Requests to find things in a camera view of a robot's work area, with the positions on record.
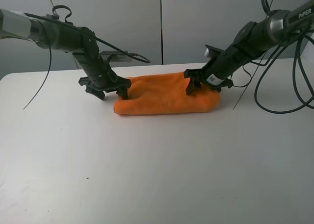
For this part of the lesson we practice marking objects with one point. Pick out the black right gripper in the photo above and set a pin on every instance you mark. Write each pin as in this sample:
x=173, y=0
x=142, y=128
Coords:
x=196, y=78

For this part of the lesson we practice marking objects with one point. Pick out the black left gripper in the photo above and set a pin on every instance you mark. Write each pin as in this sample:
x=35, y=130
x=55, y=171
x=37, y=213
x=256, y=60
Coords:
x=104, y=83

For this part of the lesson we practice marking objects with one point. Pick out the orange towel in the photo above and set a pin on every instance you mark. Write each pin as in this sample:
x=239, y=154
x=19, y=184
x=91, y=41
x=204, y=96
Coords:
x=165, y=94

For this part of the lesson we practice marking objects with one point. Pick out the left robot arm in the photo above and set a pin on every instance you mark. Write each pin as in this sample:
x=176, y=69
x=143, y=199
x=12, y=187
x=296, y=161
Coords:
x=81, y=42

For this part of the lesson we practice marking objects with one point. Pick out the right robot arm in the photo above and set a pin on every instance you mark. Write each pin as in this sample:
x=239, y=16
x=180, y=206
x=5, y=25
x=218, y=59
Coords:
x=279, y=28

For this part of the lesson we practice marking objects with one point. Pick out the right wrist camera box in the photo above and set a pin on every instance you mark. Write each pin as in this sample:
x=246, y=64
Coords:
x=212, y=52

